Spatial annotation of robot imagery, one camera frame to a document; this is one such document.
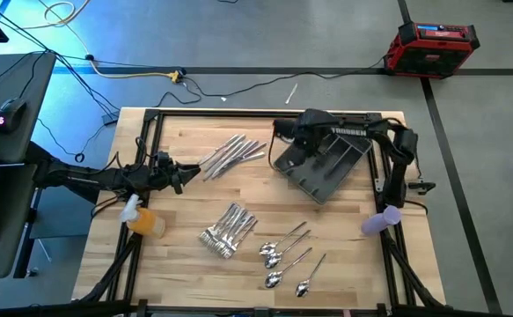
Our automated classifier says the cream extension cord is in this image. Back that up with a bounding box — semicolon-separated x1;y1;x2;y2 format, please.
21;0;172;81

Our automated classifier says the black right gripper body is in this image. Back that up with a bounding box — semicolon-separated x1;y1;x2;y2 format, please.
297;108;331;146

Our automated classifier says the black cable bundle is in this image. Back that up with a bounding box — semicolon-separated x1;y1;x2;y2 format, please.
0;0;123;129

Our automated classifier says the white stick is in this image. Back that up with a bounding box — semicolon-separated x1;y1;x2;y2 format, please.
283;82;299;106

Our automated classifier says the black computer mouse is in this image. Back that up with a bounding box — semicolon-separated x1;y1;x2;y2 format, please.
0;97;28;134

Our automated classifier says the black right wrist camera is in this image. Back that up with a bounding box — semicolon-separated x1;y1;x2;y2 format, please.
274;118;300;143

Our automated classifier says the black clamp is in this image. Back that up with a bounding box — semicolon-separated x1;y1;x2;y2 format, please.
407;178;437;196

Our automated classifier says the grey plastic cutlery tray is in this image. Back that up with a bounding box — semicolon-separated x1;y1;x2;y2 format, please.
272;131;374;206

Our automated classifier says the black radio power cable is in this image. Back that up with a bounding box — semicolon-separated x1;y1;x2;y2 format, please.
180;55;389;99

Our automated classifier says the lavender plastic cup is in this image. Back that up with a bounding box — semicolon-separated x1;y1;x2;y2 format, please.
360;204;403;237

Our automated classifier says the orange spray bottle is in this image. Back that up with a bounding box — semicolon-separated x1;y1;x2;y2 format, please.
119;193;167;240

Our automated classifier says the grey office desk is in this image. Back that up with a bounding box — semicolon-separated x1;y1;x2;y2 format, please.
0;51;58;282

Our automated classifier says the red and black jobsite radio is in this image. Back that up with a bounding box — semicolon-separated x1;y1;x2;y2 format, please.
382;20;481;80

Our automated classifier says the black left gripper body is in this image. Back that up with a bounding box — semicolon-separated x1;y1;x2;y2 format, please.
150;162;185;195

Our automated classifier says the black aluminium table frame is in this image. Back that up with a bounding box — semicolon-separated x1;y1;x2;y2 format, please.
74;107;447;317

